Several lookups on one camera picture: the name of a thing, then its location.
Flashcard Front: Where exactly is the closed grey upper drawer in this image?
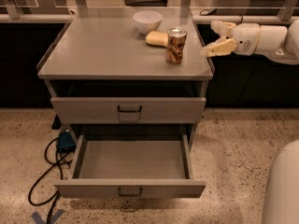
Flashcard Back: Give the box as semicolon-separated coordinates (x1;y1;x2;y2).
51;97;206;124

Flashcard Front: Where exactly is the blue power box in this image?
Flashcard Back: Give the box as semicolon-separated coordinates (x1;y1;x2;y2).
56;131;77;153

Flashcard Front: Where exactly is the orange patterned drink can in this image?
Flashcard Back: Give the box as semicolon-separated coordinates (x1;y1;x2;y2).
165;27;187;64

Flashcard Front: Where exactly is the open grey lower drawer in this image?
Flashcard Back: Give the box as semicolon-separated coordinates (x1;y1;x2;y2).
55;135;206;199

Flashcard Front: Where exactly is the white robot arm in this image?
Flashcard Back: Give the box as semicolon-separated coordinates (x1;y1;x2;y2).
203;20;299;224

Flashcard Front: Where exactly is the grey metal drawer cabinet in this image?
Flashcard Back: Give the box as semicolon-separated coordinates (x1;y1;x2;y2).
38;7;213;141

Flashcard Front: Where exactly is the black floor cable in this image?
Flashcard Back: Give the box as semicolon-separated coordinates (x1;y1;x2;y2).
27;136;74;224

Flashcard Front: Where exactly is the yellow sponge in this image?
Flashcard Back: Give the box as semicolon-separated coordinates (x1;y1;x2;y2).
146;31;168;47

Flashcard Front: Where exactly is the white ceramic bowl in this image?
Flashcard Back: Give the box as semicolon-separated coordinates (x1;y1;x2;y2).
133;11;163;35

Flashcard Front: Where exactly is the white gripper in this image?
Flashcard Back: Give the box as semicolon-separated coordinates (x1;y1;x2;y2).
202;21;261;57

